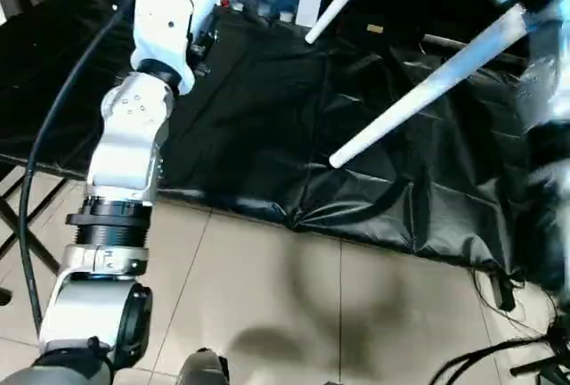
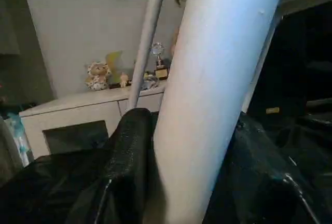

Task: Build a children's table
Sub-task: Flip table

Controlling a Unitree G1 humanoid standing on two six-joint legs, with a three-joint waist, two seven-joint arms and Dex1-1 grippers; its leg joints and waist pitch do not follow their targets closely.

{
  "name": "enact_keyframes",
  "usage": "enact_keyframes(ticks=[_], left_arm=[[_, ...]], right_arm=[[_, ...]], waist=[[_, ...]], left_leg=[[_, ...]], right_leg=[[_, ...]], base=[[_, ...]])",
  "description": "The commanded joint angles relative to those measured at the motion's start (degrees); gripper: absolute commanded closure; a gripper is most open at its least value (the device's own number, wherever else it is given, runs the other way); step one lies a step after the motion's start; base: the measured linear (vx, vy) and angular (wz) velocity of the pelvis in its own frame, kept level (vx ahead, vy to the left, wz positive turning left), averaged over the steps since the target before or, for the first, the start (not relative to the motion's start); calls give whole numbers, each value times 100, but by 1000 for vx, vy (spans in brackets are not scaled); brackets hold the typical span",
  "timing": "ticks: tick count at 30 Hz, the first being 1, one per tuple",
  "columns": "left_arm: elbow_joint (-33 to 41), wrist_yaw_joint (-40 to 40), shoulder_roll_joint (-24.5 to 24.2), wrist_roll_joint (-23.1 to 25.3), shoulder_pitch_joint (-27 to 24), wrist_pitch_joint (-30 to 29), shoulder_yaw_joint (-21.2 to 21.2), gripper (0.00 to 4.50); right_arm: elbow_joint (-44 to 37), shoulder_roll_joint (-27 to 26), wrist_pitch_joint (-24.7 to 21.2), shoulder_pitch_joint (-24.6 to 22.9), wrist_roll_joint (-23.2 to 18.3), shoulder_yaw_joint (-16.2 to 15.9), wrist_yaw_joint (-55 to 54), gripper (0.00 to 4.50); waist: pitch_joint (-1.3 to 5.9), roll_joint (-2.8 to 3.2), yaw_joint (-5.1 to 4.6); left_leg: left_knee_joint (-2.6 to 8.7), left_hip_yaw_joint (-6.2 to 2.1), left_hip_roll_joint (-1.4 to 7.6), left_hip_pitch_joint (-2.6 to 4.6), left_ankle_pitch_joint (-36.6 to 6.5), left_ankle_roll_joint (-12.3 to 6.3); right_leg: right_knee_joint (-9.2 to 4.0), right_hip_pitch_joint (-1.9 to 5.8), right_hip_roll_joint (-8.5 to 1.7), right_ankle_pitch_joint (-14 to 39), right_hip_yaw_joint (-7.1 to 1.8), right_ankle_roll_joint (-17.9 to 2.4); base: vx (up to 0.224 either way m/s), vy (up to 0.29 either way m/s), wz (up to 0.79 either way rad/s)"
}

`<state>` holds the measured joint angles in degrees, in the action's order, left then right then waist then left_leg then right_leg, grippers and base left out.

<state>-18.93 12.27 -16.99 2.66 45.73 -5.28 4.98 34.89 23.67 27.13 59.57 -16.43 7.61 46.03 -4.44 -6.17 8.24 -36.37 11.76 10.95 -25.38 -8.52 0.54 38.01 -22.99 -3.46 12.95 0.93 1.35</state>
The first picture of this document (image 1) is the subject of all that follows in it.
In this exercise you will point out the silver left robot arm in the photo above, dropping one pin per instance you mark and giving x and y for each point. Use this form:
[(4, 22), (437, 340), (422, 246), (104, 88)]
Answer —
[(124, 144)]

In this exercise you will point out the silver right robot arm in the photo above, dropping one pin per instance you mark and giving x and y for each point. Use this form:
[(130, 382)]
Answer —
[(545, 91)]

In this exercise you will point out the white jar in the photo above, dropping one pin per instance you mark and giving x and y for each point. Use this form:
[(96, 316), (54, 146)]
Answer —
[(285, 16), (263, 10)]

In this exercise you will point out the long black bar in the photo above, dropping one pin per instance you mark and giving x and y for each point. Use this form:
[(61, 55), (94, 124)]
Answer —
[(467, 46)]

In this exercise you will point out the black mat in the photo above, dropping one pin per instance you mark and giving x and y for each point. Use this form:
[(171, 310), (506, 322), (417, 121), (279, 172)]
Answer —
[(289, 113)]

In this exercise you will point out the small tan block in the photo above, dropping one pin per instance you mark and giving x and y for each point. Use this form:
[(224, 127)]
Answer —
[(375, 28)]

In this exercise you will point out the black stand leg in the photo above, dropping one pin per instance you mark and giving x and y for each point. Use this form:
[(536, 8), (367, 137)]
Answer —
[(26, 224)]

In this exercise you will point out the black tripod leg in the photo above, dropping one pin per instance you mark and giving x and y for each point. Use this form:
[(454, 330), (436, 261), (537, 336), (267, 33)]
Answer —
[(539, 365)]

